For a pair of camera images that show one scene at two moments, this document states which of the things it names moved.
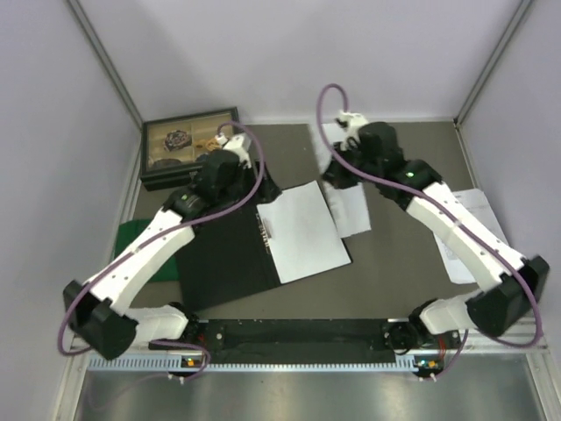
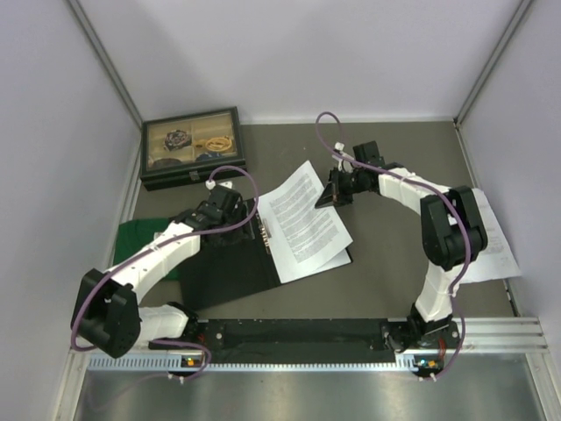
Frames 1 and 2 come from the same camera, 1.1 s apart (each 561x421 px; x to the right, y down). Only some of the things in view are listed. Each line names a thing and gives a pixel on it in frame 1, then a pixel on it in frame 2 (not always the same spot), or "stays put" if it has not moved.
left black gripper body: x=246 y=180 → x=241 y=233
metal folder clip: x=265 y=231 stays put
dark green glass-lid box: x=170 y=146 stays put
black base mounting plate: x=344 y=338 stays put
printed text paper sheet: x=348 y=205 → x=302 y=239
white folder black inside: x=226 y=258 stays put
